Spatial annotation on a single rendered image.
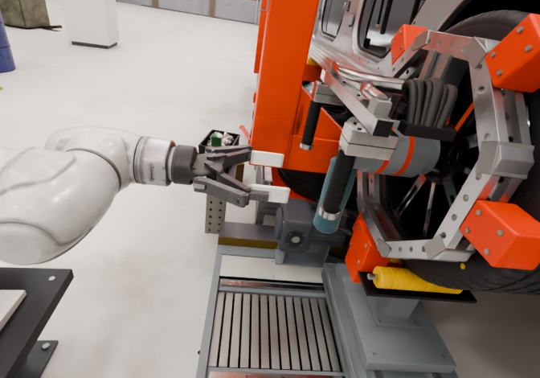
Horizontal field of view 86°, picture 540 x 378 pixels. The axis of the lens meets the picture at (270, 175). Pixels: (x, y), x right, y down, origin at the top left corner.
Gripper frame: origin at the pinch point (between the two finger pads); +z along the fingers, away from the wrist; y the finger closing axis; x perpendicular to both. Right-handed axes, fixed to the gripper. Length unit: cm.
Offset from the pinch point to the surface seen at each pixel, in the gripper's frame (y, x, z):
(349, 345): -7, -68, 37
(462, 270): 8.2, -13.1, 41.0
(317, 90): -31.7, 10.3, 10.9
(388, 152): 2.3, 8.8, 18.6
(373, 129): 3.6, 13.2, 13.6
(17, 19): -607, -69, -466
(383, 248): -6.2, -22.2, 32.4
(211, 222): -73, -75, -19
